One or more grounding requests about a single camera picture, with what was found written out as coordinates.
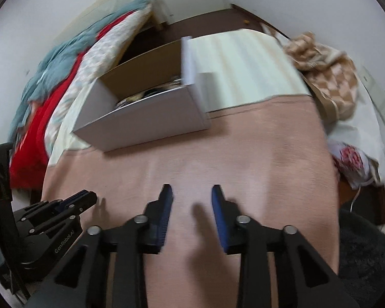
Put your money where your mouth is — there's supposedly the white cable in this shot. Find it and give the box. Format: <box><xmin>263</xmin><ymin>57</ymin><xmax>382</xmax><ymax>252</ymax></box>
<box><xmin>350</xmin><ymin>175</ymin><xmax>377</xmax><ymax>212</ymax></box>

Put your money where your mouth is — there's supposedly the blue-grey quilt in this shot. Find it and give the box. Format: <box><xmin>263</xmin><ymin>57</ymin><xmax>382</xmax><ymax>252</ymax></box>
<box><xmin>8</xmin><ymin>0</ymin><xmax>153</xmax><ymax>135</ymax></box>

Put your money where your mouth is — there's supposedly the plastic bag with red print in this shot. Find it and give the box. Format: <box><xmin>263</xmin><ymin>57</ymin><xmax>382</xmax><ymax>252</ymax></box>
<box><xmin>329</xmin><ymin>141</ymin><xmax>373</xmax><ymax>190</ymax></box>

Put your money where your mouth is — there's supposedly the wooden bed frame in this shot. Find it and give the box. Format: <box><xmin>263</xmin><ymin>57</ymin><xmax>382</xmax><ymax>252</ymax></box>
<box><xmin>152</xmin><ymin>16</ymin><xmax>167</xmax><ymax>32</ymax></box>

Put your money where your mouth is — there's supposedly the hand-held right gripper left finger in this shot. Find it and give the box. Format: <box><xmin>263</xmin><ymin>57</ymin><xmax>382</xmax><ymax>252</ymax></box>
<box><xmin>32</xmin><ymin>184</ymin><xmax>174</xmax><ymax>308</ymax></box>

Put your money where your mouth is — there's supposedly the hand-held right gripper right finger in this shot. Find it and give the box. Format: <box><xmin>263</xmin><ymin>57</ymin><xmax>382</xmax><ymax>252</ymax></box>
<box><xmin>211</xmin><ymin>184</ymin><xmax>360</xmax><ymax>308</ymax></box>

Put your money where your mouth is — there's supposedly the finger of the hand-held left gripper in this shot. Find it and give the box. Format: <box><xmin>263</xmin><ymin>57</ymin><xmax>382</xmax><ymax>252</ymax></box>
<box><xmin>13</xmin><ymin>191</ymin><xmax>98</xmax><ymax>223</ymax></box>
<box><xmin>22</xmin><ymin>199</ymin><xmax>98</xmax><ymax>236</ymax></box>

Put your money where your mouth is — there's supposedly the white cardboard box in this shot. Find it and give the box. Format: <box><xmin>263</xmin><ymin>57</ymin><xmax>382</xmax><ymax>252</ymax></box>
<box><xmin>72</xmin><ymin>36</ymin><xmax>217</xmax><ymax>153</ymax></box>

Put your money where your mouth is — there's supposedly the white cloth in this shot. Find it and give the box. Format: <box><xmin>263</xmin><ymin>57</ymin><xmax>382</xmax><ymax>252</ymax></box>
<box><xmin>327</xmin><ymin>80</ymin><xmax>385</xmax><ymax>183</ymax></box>

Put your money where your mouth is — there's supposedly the white power strip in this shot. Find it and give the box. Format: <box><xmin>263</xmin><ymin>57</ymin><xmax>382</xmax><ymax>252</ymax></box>
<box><xmin>361</xmin><ymin>66</ymin><xmax>385</xmax><ymax>142</ymax></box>

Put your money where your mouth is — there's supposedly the pink and striped tablecloth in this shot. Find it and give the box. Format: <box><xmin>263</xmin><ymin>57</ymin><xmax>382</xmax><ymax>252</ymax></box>
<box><xmin>40</xmin><ymin>29</ymin><xmax>341</xmax><ymax>308</ymax></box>

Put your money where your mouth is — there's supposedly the beige checkered blanket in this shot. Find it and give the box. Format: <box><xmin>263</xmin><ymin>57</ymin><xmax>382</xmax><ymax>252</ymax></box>
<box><xmin>282</xmin><ymin>32</ymin><xmax>360</xmax><ymax>123</ymax></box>

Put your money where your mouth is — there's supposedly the grey checkered bedsheet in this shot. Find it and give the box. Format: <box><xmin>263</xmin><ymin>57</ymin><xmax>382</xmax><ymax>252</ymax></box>
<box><xmin>45</xmin><ymin>9</ymin><xmax>151</xmax><ymax>142</ymax></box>

